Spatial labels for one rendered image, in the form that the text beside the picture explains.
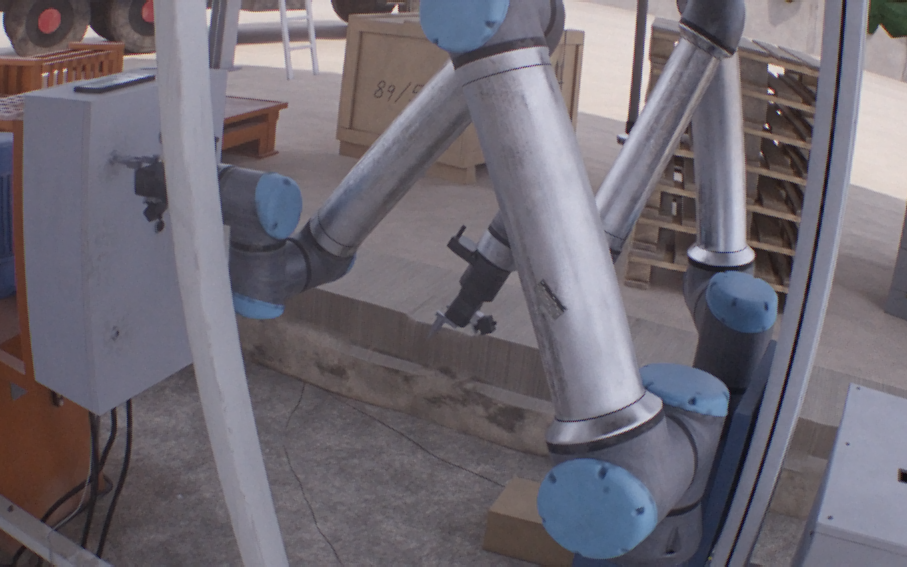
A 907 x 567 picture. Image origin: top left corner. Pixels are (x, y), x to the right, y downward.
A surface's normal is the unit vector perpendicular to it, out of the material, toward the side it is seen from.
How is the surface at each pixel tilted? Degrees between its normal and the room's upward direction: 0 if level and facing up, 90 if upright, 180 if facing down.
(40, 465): 90
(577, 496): 95
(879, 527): 0
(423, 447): 0
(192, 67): 81
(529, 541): 90
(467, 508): 0
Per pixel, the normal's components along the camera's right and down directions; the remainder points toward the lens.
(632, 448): 0.22, 0.06
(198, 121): 0.90, 0.08
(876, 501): 0.10, -0.93
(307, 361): -0.46, 0.15
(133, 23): 0.52, 0.36
